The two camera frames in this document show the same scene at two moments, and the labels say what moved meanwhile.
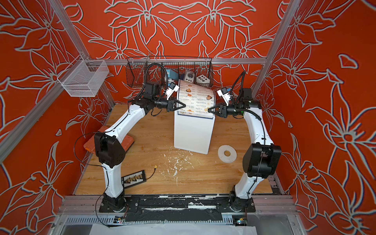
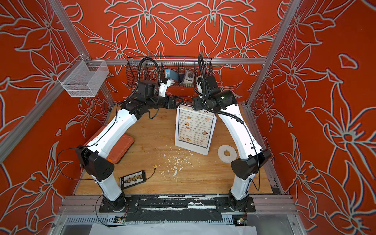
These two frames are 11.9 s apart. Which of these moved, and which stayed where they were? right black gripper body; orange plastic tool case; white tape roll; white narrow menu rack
Moved: right black gripper body
Stayed: orange plastic tool case; white tape roll; white narrow menu rack
